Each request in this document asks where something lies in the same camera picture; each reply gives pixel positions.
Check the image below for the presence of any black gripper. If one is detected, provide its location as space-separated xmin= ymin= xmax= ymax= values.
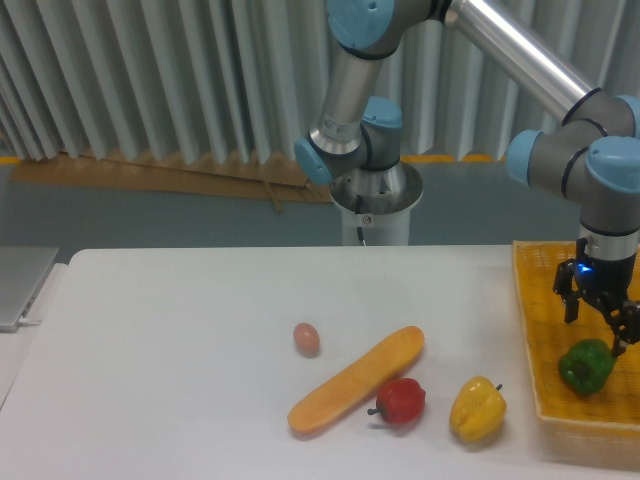
xmin=552 ymin=238 xmax=639 ymax=357

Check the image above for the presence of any green bell pepper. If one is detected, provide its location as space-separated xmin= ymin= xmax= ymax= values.
xmin=558 ymin=339 xmax=616 ymax=397

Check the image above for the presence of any red bell pepper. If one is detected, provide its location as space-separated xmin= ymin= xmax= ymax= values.
xmin=367 ymin=378 xmax=426 ymax=425

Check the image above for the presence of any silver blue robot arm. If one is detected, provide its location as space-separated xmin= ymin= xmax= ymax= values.
xmin=294 ymin=1 xmax=639 ymax=356

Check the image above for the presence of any yellow bell pepper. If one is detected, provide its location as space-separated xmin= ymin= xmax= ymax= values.
xmin=449 ymin=376 xmax=507 ymax=443

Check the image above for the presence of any yellow woven basket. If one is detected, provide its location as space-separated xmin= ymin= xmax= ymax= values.
xmin=512 ymin=241 xmax=639 ymax=437

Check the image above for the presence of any long orange bread loaf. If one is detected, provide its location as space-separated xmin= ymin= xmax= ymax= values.
xmin=287 ymin=326 xmax=425 ymax=436

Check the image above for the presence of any brown egg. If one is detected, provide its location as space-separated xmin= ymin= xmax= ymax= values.
xmin=293 ymin=322 xmax=320 ymax=357

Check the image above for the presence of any brown cardboard sheet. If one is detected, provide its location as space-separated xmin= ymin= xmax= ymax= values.
xmin=11 ymin=150 xmax=331 ymax=212

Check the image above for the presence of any silver laptop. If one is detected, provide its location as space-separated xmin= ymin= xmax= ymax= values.
xmin=1 ymin=246 xmax=59 ymax=333

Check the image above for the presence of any white laptop charger plug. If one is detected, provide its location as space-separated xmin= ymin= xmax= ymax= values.
xmin=18 ymin=318 xmax=42 ymax=327

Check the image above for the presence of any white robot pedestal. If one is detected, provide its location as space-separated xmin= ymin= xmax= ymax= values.
xmin=330 ymin=161 xmax=423 ymax=246

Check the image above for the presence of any black pedestal cable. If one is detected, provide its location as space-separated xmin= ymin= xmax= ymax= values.
xmin=354 ymin=195 xmax=368 ymax=247

